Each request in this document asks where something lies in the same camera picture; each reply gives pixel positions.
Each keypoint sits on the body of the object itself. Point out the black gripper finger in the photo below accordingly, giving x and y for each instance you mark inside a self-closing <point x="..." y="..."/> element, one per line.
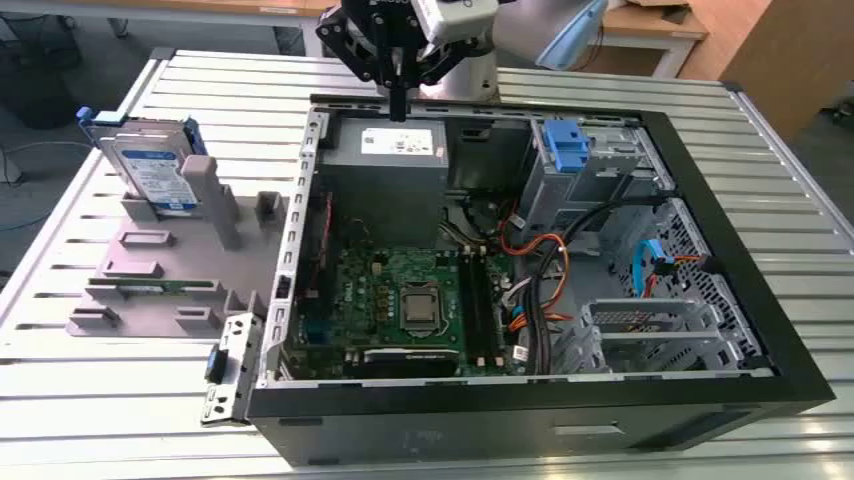
<point x="454" y="52"/>
<point x="348" y="50"/>

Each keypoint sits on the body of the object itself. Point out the hard disk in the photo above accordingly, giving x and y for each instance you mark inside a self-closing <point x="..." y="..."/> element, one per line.
<point x="157" y="175"/>

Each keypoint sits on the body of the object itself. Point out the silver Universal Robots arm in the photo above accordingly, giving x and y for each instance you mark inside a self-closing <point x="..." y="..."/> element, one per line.
<point x="474" y="80"/>

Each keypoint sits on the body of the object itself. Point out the long wooden top desk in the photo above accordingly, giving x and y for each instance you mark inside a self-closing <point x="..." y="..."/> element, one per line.
<point x="201" y="6"/>

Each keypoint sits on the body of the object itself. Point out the blue plastic bay latch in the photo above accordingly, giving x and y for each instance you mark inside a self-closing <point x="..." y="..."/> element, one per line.
<point x="564" y="145"/>

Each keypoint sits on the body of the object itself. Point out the small wooden top desk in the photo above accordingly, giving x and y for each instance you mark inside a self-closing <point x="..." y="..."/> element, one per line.
<point x="635" y="25"/>

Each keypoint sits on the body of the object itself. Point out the grey power supply unit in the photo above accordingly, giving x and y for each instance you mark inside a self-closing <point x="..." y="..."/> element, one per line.
<point x="381" y="200"/>

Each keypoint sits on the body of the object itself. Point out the silver optical drive bay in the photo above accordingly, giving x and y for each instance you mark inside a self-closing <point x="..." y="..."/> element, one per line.
<point x="601" y="190"/>

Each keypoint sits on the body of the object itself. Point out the green motherboard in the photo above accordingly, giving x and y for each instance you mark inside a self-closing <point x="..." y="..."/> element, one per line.
<point x="428" y="260"/>

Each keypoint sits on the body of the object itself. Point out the black office chair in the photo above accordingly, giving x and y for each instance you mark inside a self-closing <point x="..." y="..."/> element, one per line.
<point x="41" y="95"/>

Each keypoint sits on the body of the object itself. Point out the grey parts rack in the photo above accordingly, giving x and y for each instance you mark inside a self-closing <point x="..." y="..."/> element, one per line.
<point x="188" y="260"/>

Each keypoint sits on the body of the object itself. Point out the wooden cabinet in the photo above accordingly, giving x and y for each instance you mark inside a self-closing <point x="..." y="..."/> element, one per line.
<point x="788" y="60"/>

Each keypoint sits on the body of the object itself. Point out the silver CPU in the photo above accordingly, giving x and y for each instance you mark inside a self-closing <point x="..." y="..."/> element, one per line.
<point x="422" y="306"/>

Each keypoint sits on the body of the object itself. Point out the green RAM stick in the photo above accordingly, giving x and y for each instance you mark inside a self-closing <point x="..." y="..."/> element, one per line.
<point x="168" y="286"/>

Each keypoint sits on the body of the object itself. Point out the CPU socket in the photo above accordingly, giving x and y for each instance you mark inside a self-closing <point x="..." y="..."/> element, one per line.
<point x="421" y="330"/>

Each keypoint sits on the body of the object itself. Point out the black graphics card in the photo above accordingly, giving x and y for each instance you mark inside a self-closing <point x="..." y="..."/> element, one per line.
<point x="408" y="360"/>

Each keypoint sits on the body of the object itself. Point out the blue VGA port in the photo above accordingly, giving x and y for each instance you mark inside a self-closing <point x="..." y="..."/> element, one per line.
<point x="216" y="366"/>

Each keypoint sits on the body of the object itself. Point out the black open PC case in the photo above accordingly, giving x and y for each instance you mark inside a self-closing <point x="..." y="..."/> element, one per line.
<point x="468" y="430"/>

